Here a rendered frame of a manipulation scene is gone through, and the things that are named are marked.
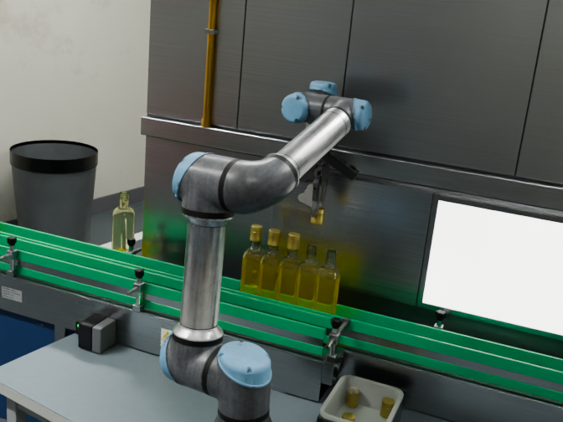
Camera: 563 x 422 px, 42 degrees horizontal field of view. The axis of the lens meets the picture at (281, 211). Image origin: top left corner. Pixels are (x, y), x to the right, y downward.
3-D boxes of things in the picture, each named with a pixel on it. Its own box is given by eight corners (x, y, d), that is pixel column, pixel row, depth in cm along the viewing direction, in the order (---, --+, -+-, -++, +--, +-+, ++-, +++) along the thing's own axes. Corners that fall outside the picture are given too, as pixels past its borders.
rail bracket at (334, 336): (348, 346, 205) (353, 305, 202) (329, 373, 190) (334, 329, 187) (338, 343, 206) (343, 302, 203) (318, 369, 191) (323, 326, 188)
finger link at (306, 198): (296, 213, 204) (302, 181, 202) (317, 217, 202) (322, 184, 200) (293, 214, 201) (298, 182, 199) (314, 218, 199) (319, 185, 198)
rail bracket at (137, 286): (146, 311, 217) (147, 269, 213) (132, 321, 210) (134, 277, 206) (134, 308, 218) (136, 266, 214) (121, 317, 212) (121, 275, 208)
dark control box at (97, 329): (116, 344, 222) (116, 319, 219) (100, 355, 215) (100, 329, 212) (93, 337, 225) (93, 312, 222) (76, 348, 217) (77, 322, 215)
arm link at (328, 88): (302, 80, 192) (318, 79, 199) (298, 122, 195) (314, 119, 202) (328, 85, 188) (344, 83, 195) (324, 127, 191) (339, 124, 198)
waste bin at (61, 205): (60, 230, 525) (60, 136, 504) (113, 251, 496) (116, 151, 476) (-7, 249, 482) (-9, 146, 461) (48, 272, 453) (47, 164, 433)
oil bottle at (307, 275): (315, 327, 216) (322, 259, 210) (309, 335, 211) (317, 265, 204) (297, 322, 218) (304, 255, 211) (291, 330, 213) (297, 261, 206)
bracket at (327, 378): (343, 371, 206) (346, 348, 204) (333, 386, 197) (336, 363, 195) (331, 367, 207) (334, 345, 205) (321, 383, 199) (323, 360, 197)
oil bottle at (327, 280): (333, 332, 214) (342, 264, 207) (327, 340, 209) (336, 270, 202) (316, 327, 216) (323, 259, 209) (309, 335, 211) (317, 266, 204)
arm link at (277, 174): (263, 185, 144) (373, 87, 177) (219, 176, 149) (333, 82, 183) (271, 234, 150) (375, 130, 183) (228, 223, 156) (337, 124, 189)
